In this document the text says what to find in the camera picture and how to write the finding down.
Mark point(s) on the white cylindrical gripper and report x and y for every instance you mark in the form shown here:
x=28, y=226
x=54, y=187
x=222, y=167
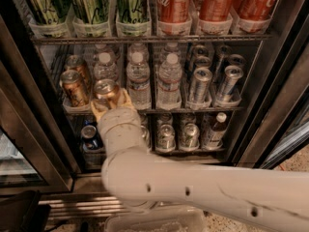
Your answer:
x=118, y=117

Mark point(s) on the orange soda can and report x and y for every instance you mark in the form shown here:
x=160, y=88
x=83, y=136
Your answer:
x=77, y=63
x=74, y=87
x=106, y=94

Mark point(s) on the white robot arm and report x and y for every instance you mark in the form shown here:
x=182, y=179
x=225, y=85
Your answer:
x=272, y=200

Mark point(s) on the left blue Pepsi can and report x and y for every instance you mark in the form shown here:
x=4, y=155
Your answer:
x=90, y=138

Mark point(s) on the left green white soda can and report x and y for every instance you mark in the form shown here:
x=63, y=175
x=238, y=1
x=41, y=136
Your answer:
x=146, y=136

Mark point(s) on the green white soda can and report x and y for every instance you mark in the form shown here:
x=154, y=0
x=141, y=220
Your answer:
x=166, y=137
x=146, y=136
x=189, y=136

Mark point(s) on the middle green white soda can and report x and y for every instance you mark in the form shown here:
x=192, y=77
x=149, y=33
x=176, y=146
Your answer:
x=166, y=137

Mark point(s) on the right green white soda can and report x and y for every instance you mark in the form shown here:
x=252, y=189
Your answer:
x=189, y=136

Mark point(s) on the front left silver slim can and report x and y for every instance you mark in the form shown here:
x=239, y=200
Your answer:
x=199, y=86

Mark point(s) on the silver slim can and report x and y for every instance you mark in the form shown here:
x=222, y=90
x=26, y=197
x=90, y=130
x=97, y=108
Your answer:
x=232, y=74
x=199, y=86

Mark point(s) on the middle green LaCroix can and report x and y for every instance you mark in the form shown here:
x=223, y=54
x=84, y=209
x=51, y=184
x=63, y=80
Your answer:
x=91, y=11

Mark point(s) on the green lacroix can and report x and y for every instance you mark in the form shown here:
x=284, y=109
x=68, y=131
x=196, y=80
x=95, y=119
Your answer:
x=49, y=12
x=132, y=11
x=91, y=11

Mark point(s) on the right green LaCroix can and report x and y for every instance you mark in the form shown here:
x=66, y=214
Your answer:
x=132, y=11

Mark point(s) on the stainless steel fridge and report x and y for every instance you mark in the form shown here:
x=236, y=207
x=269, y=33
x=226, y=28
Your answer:
x=272, y=93

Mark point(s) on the left green LaCroix can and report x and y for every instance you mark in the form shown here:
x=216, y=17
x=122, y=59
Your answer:
x=49, y=12

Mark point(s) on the left red Coca-Cola can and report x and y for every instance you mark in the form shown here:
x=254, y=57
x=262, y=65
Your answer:
x=173, y=11

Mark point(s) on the red coca-cola can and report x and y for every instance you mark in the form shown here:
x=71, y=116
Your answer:
x=215, y=10
x=173, y=11
x=255, y=10

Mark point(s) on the front right silver slim can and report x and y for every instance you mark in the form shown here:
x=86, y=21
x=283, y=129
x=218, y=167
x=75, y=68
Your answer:
x=232, y=74

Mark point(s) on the middle red Coca-Cola can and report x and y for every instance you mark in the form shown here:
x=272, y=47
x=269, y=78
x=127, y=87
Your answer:
x=215, y=10

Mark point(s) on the right red Coca-Cola can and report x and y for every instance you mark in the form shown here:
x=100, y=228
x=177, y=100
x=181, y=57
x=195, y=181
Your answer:
x=255, y=10

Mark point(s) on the front left water bottle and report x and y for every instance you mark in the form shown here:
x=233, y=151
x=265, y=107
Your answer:
x=106, y=67

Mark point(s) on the water bottle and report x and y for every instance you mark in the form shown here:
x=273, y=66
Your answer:
x=138, y=81
x=106, y=67
x=169, y=79

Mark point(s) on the front middle water bottle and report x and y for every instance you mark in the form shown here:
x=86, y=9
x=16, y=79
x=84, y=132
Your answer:
x=138, y=81

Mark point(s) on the front right water bottle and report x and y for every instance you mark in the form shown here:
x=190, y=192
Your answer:
x=169, y=79

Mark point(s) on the juice bottle white cap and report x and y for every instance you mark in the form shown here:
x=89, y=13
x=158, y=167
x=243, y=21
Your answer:
x=214, y=130

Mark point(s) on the black object bottom left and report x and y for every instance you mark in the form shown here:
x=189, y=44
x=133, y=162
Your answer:
x=23, y=213

